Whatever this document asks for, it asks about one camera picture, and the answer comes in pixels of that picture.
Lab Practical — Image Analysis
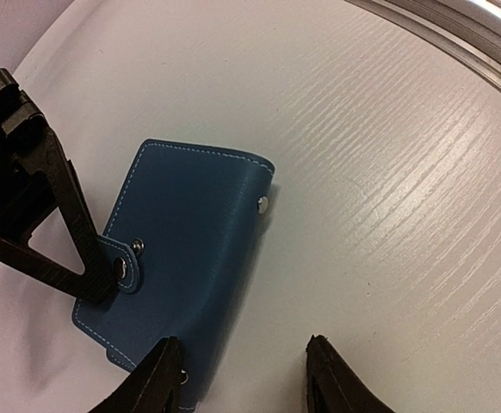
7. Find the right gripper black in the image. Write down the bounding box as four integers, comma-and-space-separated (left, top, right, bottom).
0, 69, 116, 304

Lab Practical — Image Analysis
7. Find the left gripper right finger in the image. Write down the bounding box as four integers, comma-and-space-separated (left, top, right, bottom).
306, 335, 394, 413

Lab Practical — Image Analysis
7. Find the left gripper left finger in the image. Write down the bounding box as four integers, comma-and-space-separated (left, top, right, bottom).
90, 336, 182, 413

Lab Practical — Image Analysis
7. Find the blue leather card holder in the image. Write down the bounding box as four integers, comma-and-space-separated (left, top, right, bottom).
71, 139, 275, 412

